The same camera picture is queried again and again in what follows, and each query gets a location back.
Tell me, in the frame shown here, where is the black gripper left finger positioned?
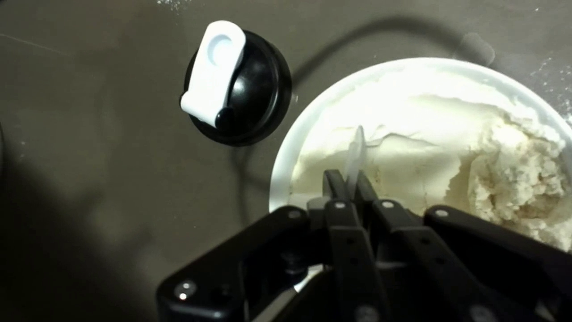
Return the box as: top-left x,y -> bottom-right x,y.
157,168 -> 382,322

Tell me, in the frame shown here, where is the clear plastic scoop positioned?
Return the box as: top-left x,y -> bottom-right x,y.
343,123 -> 370,188

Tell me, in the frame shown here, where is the black lid with white cap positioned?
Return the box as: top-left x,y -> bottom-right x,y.
178,20 -> 293,147

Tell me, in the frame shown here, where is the white bowl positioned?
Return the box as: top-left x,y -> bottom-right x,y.
268,56 -> 572,252

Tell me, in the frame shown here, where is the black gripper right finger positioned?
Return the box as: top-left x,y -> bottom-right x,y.
355,172 -> 572,322

